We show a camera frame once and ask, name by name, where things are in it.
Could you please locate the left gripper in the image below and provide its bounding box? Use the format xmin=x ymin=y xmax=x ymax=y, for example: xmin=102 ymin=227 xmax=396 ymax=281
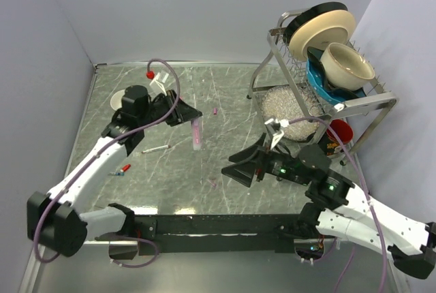
xmin=140 ymin=89 xmax=202 ymax=128

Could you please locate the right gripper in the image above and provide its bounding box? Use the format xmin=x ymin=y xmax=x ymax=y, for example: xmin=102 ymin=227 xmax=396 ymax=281
xmin=221 ymin=132 xmax=311 ymax=186

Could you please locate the pink highlighter pen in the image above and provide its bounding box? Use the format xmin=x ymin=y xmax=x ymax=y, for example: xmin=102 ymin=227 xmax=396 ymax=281
xmin=191 ymin=117 xmax=202 ymax=151

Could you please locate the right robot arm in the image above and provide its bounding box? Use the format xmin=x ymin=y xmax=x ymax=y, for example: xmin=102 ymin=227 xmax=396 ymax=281
xmin=221 ymin=135 xmax=435 ymax=279

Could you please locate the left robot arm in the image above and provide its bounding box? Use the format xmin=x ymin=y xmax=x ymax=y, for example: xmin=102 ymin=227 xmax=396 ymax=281
xmin=27 ymin=85 xmax=202 ymax=257

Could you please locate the white marker pen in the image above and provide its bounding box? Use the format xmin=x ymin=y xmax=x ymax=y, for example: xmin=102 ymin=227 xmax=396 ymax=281
xmin=141 ymin=144 xmax=171 ymax=154

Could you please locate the speckled glass plate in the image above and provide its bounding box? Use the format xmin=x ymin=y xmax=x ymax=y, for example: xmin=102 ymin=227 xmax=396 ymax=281
xmin=261 ymin=85 xmax=319 ymax=142

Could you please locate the small white bowl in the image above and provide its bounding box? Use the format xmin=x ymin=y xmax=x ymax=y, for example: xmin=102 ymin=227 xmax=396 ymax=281
xmin=110 ymin=90 xmax=125 ymax=110

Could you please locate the black base bar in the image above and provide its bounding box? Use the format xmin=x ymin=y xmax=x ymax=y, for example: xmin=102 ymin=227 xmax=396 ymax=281
xmin=123 ymin=214 xmax=322 ymax=253

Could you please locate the red marker cap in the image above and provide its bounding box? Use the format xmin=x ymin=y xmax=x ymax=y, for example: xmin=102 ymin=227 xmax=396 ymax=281
xmin=121 ymin=164 xmax=131 ymax=172

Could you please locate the metal dish rack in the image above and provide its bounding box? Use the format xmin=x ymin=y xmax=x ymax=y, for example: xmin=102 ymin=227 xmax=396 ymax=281
xmin=247 ymin=9 xmax=399 ymax=155

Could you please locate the red black mug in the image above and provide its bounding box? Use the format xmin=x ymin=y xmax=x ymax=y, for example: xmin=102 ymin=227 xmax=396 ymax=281
xmin=320 ymin=119 xmax=354 ymax=157

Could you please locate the blue dotted bowl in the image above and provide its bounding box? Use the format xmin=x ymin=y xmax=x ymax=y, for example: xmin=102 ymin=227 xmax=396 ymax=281
xmin=306 ymin=58 xmax=366 ymax=105

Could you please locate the cream ceramic bowl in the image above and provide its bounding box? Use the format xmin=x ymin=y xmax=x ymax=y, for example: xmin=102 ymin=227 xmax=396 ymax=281
xmin=320 ymin=42 xmax=375 ymax=91

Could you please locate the large cream plate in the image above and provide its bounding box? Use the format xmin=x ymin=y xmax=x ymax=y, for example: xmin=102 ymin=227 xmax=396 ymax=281
xmin=287 ymin=10 xmax=356 ymax=61

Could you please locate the black plate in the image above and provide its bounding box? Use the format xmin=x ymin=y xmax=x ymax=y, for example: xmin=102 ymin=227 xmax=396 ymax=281
xmin=283 ymin=1 xmax=348 ymax=44

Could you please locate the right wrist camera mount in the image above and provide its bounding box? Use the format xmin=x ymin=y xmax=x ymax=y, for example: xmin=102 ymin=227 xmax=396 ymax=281
xmin=264 ymin=118 xmax=290 ymax=150

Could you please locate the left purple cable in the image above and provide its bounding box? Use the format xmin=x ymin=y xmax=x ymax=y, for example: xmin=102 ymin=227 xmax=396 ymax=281
xmin=32 ymin=58 xmax=181 ymax=264

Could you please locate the purple cable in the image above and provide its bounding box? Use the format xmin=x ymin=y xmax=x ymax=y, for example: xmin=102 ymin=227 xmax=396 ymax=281
xmin=285 ymin=117 xmax=389 ymax=293
xmin=32 ymin=58 xmax=181 ymax=264

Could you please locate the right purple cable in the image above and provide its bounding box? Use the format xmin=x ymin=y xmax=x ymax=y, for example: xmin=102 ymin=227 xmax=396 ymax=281
xmin=285 ymin=117 xmax=389 ymax=293

